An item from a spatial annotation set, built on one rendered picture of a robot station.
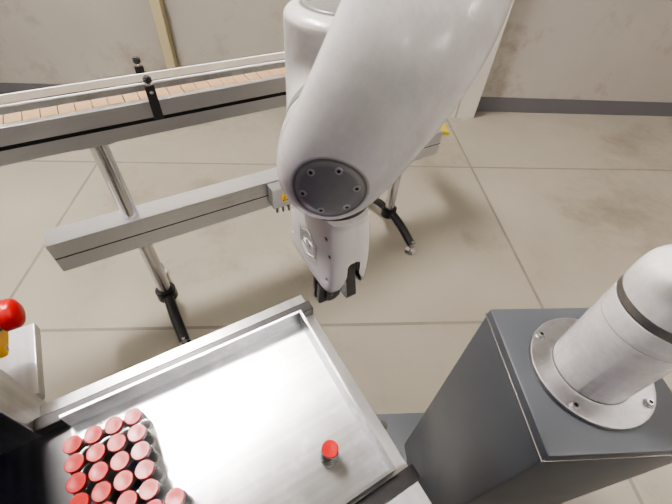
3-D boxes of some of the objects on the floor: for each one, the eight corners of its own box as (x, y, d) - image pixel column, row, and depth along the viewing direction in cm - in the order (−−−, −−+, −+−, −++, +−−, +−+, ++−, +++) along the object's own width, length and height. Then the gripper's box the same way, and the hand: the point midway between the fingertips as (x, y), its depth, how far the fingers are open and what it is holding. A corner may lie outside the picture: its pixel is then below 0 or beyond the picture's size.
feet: (407, 258, 193) (412, 239, 183) (355, 202, 221) (357, 182, 211) (419, 253, 196) (425, 234, 186) (366, 198, 224) (369, 179, 214)
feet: (179, 357, 150) (170, 340, 140) (151, 271, 178) (141, 252, 168) (199, 349, 153) (191, 331, 143) (168, 266, 181) (160, 246, 171)
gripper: (410, 219, 34) (381, 326, 47) (329, 138, 42) (323, 249, 56) (339, 246, 31) (329, 352, 45) (267, 154, 39) (277, 267, 53)
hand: (326, 286), depth 49 cm, fingers closed
